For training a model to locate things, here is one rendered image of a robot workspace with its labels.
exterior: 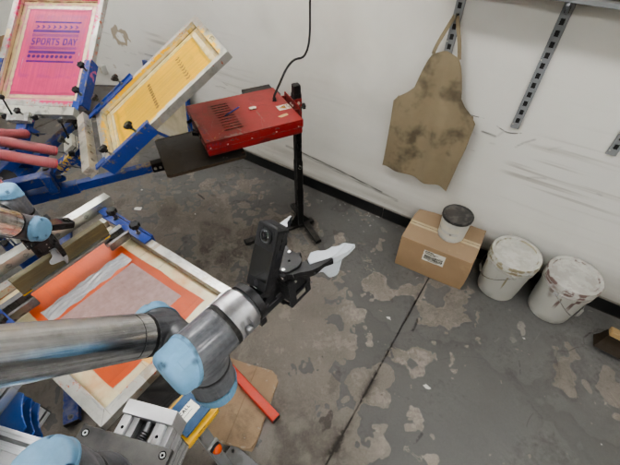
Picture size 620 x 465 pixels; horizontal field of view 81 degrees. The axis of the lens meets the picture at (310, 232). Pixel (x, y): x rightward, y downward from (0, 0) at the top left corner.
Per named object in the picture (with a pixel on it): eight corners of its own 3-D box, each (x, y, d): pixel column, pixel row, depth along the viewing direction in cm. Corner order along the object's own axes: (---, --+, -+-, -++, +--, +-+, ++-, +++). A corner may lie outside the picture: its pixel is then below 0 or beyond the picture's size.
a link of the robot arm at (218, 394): (208, 348, 70) (195, 318, 62) (249, 386, 65) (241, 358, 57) (173, 380, 66) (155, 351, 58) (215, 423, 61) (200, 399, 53)
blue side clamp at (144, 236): (157, 244, 163) (152, 234, 158) (149, 252, 160) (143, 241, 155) (115, 219, 175) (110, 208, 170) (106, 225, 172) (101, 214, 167)
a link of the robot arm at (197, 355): (159, 374, 55) (139, 348, 49) (214, 324, 61) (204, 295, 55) (191, 409, 52) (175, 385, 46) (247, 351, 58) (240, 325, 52)
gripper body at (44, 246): (29, 251, 130) (8, 227, 122) (52, 236, 135) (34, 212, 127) (40, 260, 127) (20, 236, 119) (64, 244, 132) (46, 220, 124)
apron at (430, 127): (453, 187, 254) (514, 20, 179) (449, 193, 250) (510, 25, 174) (384, 162, 275) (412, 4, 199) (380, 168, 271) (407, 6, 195)
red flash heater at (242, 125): (279, 101, 246) (278, 84, 237) (308, 134, 217) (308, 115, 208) (189, 121, 227) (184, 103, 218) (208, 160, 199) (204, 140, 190)
